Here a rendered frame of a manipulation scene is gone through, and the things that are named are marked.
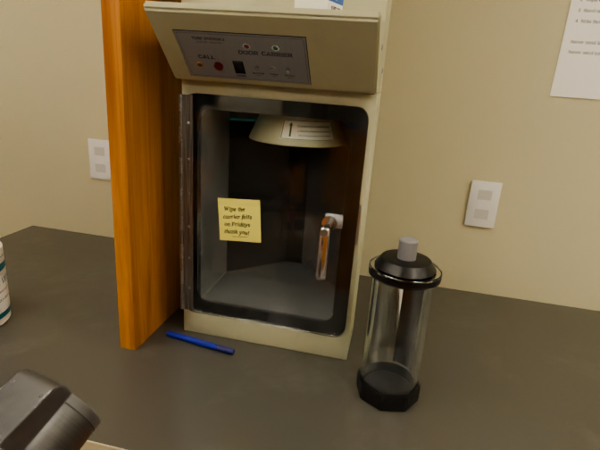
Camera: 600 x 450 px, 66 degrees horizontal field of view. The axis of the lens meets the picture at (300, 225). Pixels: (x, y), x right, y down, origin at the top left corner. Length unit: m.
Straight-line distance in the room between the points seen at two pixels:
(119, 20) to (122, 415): 0.57
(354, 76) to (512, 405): 0.58
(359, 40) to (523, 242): 0.77
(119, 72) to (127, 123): 0.07
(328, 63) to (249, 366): 0.52
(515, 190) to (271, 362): 0.71
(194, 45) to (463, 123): 0.68
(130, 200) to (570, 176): 0.96
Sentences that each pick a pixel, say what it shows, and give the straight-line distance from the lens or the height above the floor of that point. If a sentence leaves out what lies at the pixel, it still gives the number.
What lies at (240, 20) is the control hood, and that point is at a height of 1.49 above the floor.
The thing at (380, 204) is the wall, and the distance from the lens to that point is 1.21.
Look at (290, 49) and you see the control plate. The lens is 0.68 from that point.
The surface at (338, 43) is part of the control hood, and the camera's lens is 0.66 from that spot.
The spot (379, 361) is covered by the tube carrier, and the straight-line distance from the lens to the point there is 0.75.
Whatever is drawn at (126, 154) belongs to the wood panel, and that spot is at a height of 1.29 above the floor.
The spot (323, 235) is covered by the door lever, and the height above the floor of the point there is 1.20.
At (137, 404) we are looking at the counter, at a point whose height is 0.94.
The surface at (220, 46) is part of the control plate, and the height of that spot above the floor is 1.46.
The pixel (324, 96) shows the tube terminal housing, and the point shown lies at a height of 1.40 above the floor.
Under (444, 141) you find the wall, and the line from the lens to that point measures 1.18.
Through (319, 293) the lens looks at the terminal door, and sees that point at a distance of 0.82.
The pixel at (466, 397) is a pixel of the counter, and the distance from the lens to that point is 0.87.
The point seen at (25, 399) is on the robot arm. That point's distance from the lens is 0.37.
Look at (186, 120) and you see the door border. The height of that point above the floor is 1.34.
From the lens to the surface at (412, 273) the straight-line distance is 0.68.
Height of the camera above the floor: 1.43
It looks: 18 degrees down
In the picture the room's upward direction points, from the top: 4 degrees clockwise
